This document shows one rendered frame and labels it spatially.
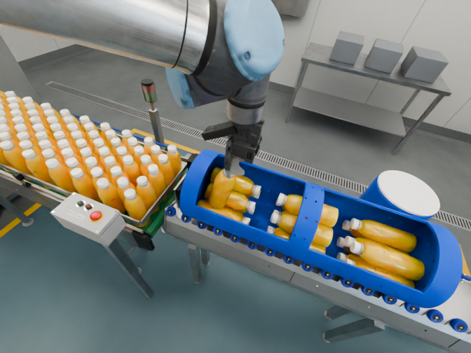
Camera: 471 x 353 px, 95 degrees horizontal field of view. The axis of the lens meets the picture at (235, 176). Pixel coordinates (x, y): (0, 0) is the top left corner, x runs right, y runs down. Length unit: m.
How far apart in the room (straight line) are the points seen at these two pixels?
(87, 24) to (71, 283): 1.96
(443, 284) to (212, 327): 1.34
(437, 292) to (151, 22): 0.91
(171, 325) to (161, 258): 0.47
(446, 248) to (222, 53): 0.82
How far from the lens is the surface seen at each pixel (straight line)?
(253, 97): 0.49
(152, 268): 1.94
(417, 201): 1.32
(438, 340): 1.25
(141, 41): 0.26
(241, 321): 1.81
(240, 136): 0.58
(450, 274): 0.90
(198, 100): 0.41
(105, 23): 0.26
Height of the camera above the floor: 1.78
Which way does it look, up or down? 48 degrees down
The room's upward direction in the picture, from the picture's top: 8 degrees clockwise
